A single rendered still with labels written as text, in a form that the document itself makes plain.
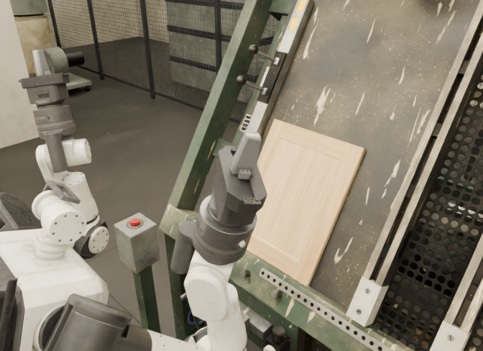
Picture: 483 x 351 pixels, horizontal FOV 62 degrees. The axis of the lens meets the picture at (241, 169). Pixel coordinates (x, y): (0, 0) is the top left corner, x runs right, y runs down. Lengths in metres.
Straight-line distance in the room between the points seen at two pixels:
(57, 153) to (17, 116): 3.93
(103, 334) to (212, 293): 0.17
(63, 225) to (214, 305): 0.31
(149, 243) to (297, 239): 0.58
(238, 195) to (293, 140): 0.96
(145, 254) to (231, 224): 1.10
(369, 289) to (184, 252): 0.71
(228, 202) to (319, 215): 0.86
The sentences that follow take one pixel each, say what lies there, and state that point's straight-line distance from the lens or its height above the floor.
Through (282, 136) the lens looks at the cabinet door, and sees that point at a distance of 1.48.
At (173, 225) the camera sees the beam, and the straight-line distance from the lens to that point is 1.72.
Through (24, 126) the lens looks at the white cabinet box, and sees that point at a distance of 5.04.
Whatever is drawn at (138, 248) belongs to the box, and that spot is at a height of 0.86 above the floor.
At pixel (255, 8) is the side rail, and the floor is 1.65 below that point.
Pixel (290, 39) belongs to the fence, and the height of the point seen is 1.57.
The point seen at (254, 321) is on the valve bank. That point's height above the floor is 0.74.
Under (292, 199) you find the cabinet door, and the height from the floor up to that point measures 1.09.
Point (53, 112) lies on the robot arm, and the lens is 1.08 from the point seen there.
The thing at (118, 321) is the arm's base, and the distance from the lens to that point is 0.69.
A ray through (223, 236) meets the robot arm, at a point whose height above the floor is 1.50.
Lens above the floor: 1.85
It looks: 29 degrees down
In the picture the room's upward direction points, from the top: straight up
